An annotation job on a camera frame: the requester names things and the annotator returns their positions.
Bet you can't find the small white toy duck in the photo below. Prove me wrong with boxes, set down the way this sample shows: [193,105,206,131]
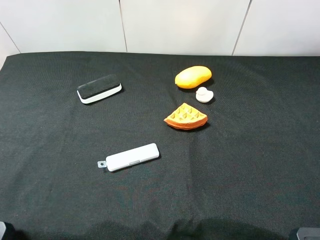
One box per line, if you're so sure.
[195,87,214,103]

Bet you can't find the black and white eraser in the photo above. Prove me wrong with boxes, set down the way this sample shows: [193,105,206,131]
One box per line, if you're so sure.
[77,74,122,105]

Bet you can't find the orange toy waffle slice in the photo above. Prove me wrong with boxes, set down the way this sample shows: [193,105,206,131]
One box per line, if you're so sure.
[163,103,208,130]

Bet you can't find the black tablecloth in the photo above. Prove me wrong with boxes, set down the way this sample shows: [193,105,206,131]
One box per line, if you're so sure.
[0,52,320,240]

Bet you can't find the grey base corner left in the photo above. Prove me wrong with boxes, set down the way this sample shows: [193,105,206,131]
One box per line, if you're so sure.
[0,221,7,240]

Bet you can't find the grey base corner right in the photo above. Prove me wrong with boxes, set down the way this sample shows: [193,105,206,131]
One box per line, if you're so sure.
[296,227,320,240]

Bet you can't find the grey base corner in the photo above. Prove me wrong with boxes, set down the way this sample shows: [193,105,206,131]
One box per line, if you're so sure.
[0,221,7,240]
[296,227,320,240]

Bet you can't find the yellow toy mango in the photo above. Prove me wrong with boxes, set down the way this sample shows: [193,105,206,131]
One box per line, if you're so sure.
[174,65,212,89]

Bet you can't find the white translucent plastic case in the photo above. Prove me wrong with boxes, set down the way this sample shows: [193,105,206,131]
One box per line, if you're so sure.
[97,143,160,172]

